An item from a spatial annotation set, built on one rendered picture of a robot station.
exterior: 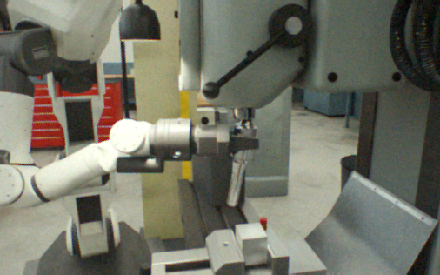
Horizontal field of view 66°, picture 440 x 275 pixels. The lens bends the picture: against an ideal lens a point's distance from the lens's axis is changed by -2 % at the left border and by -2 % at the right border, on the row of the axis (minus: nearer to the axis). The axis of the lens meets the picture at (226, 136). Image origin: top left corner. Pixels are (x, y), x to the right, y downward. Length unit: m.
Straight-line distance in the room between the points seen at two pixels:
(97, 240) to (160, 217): 1.26
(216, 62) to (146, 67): 1.81
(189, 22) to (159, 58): 1.74
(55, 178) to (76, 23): 0.36
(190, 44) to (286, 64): 0.18
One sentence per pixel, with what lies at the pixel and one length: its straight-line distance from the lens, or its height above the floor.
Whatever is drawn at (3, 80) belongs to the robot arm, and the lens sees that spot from 0.83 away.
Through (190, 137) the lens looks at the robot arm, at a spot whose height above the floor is 1.25.
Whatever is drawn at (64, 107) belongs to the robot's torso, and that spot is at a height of 1.24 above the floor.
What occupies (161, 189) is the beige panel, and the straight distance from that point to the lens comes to 2.59.
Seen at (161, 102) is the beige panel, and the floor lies 1.08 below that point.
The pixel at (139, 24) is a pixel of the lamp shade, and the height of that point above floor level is 1.46.
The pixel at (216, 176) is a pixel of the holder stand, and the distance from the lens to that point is 1.10.
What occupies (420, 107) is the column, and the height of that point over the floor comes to 1.30.
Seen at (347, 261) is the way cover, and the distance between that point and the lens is 0.93.
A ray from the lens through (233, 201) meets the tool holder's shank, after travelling 0.76.
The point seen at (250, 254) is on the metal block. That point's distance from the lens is 0.71.
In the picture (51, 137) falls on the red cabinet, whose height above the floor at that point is 0.22.
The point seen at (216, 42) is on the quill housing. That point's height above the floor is 1.43.
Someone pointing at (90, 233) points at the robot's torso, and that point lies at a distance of 1.44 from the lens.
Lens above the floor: 1.41
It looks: 14 degrees down
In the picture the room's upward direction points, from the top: straight up
